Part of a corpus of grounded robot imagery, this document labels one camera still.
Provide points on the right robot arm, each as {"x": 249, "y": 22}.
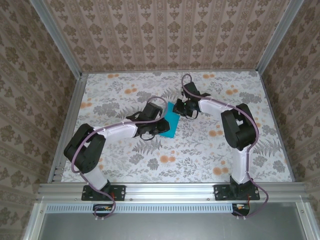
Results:
{"x": 240, "y": 130}

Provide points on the floral table cover sheet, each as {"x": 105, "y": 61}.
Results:
{"x": 150, "y": 170}

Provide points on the aluminium frame post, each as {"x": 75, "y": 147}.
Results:
{"x": 278, "y": 37}
{"x": 58, "y": 37}

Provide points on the grey metal panel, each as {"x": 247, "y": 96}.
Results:
{"x": 170, "y": 227}

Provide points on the black connector board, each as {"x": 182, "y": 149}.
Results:
{"x": 100, "y": 212}
{"x": 243, "y": 212}

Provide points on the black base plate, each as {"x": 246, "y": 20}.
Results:
{"x": 120, "y": 192}
{"x": 220, "y": 192}

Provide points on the wide aluminium frame rail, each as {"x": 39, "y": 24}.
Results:
{"x": 170, "y": 191}

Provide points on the sloping aluminium side rail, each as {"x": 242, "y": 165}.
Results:
{"x": 72, "y": 112}

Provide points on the thin aluminium rail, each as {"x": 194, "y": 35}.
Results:
{"x": 170, "y": 72}

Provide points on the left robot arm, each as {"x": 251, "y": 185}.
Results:
{"x": 85, "y": 150}

